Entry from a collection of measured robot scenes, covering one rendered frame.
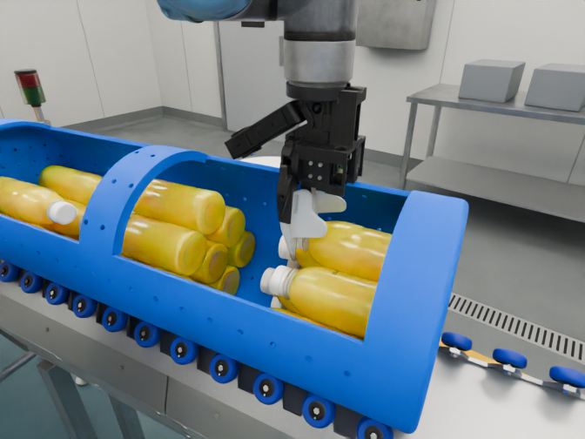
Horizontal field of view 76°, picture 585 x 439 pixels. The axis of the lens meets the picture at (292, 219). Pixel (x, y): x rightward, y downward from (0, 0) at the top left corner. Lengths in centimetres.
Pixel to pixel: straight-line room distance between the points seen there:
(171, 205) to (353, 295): 31
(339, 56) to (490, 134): 337
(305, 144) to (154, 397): 50
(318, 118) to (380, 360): 26
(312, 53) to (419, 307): 26
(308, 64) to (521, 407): 55
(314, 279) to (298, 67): 24
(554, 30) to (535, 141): 81
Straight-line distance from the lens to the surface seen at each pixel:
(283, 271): 48
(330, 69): 40
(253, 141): 46
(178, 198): 59
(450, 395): 65
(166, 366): 67
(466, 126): 377
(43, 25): 564
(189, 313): 49
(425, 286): 37
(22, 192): 82
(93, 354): 81
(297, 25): 41
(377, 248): 46
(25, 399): 207
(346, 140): 42
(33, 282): 87
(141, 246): 59
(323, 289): 45
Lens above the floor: 142
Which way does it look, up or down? 29 degrees down
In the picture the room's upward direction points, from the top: straight up
